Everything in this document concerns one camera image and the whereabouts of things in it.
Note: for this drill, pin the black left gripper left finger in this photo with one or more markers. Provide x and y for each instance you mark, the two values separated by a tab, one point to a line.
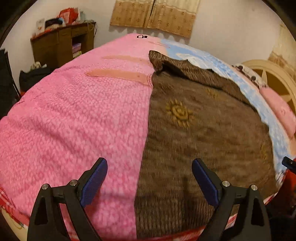
46	220

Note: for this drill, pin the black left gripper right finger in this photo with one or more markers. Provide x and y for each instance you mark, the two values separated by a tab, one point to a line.
240	213

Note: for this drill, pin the brown knit sweater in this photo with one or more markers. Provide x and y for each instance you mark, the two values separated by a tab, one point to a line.
195	113

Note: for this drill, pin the cream wooden headboard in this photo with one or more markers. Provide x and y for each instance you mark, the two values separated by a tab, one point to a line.
276	78

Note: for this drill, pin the patterned pillow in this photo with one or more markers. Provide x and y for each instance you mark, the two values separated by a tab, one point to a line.
251	75

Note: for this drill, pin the pink and blue bedspread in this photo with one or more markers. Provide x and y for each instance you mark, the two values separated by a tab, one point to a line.
97	106

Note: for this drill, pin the black folding chair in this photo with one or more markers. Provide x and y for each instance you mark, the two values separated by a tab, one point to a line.
9	93

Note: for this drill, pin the black bag on floor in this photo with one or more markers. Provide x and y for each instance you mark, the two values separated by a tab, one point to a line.
28	79

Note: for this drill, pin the brown wooden desk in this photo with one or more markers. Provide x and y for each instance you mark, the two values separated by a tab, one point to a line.
54	48

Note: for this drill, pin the beige patterned curtain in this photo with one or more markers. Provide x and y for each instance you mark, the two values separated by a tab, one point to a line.
173	16

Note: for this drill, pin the white card on desk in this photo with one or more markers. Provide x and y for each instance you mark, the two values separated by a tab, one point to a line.
40	26

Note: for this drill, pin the black item on desk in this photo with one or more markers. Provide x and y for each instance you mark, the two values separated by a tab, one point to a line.
54	23

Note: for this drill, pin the red package on desk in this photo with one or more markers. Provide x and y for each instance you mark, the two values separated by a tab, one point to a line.
69	15

